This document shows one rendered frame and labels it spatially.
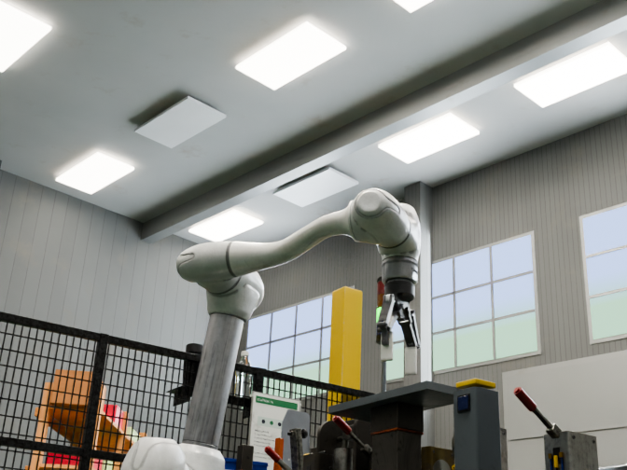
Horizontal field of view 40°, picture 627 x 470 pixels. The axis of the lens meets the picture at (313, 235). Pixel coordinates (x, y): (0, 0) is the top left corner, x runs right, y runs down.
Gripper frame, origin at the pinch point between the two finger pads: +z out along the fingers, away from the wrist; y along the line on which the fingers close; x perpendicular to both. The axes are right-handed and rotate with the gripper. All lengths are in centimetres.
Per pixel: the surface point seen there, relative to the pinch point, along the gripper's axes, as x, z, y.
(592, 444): -43.8, 21.3, 0.4
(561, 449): -38.9, 22.9, -5.1
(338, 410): 15.7, 10.6, -1.0
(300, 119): 435, -525, 622
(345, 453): 26.2, 16.5, 22.7
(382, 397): 0.4, 10.1, -8.2
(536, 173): 190, -487, 823
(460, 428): -20.8, 19.5, -14.3
